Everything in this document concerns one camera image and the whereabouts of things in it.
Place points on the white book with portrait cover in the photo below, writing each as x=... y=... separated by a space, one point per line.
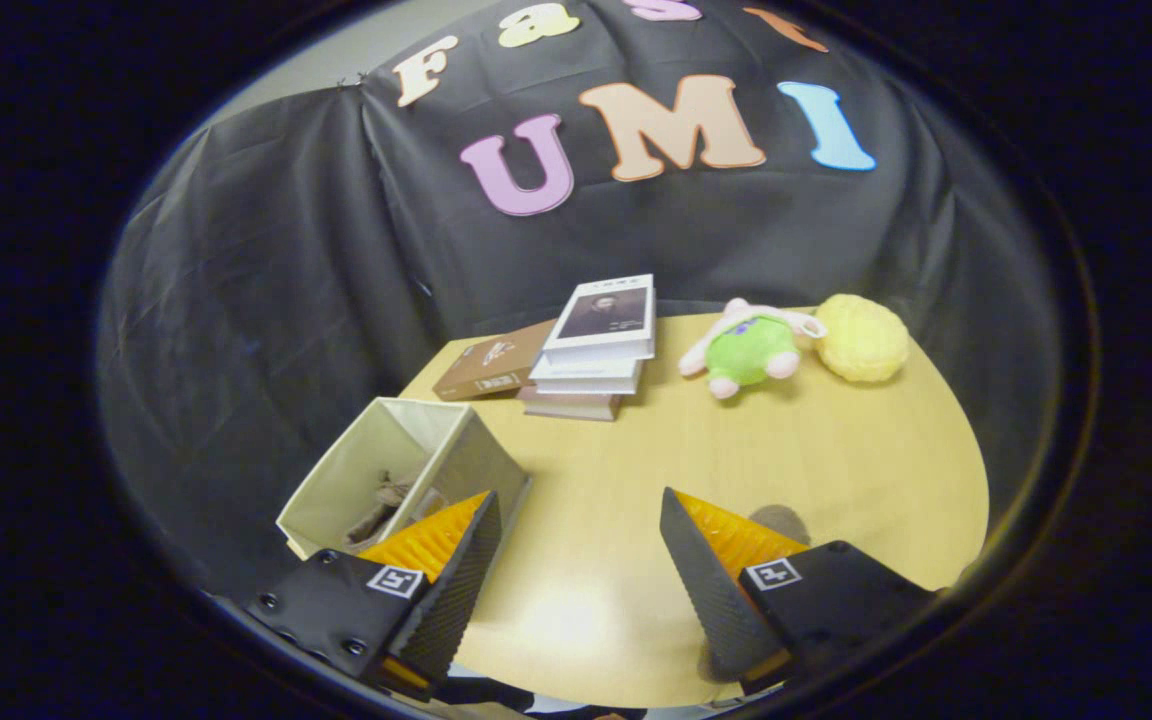
x=601 y=315

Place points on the yellow plush toy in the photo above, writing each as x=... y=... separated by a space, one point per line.
x=861 y=338

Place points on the plain white book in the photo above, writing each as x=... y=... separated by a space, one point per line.
x=586 y=375

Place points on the black backdrop cloth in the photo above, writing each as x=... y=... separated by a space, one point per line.
x=266 y=300

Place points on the green plush toy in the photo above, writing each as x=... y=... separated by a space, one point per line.
x=751 y=350

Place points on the brown book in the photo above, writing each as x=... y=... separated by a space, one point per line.
x=491 y=365

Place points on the brown fuzzy shoe with bow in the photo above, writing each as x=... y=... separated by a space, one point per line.
x=386 y=497
x=784 y=522

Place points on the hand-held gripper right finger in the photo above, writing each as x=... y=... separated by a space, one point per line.
x=706 y=590

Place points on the beige fabric storage box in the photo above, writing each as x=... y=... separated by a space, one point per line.
x=356 y=470

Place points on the grey book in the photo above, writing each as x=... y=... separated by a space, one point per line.
x=571 y=407

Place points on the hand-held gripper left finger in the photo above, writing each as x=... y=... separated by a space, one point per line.
x=446 y=590

